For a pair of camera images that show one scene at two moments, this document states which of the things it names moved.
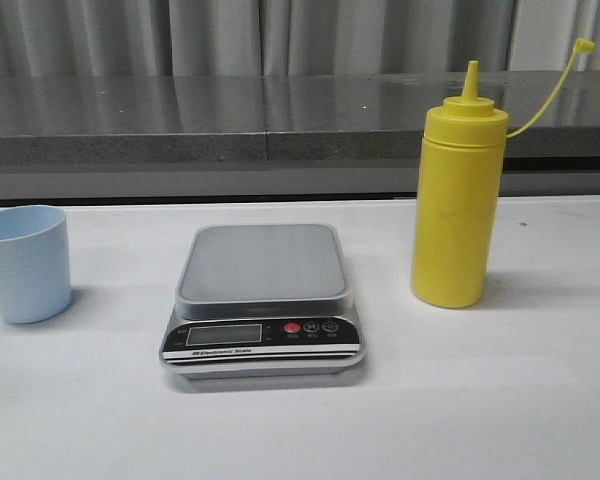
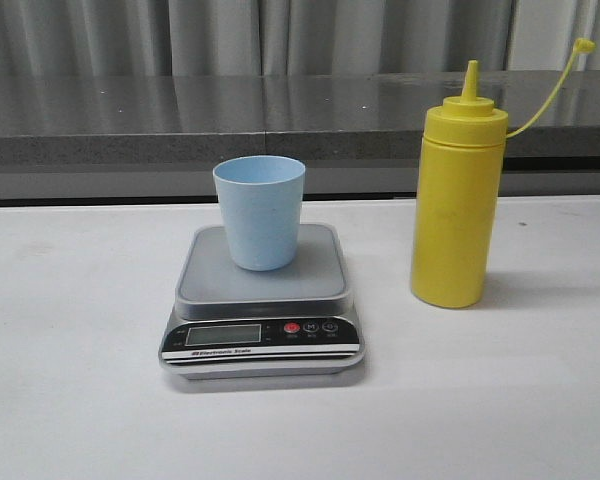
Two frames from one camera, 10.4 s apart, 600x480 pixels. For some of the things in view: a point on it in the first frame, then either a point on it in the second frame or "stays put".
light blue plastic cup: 25,260 → 262,197
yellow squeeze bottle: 459,192 stays put
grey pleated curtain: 36,38 stays put
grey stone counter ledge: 280,116 stays put
